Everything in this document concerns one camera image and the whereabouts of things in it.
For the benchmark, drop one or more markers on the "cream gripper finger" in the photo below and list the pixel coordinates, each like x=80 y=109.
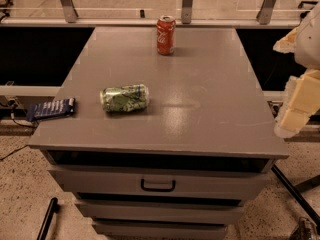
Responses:
x=301 y=101
x=287 y=43

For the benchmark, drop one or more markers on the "green soda can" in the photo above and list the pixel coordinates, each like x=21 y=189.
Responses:
x=125 y=99

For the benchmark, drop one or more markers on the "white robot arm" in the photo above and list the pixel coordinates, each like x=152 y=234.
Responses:
x=307 y=43

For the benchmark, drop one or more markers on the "red cola can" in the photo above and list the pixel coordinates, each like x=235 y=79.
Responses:
x=165 y=34

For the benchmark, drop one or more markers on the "black stand leg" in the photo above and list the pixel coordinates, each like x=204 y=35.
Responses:
x=297 y=196

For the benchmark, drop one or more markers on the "grey drawer cabinet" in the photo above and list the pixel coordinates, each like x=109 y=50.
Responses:
x=207 y=126

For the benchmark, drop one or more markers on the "blue snack bag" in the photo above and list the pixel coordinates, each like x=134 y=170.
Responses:
x=50 y=110

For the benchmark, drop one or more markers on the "black floor bar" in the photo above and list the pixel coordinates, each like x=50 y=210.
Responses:
x=52 y=209

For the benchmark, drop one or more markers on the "black drawer handle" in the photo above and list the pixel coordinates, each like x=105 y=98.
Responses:
x=157 y=187

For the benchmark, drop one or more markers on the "metal railing frame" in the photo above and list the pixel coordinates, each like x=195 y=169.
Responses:
x=146 y=12

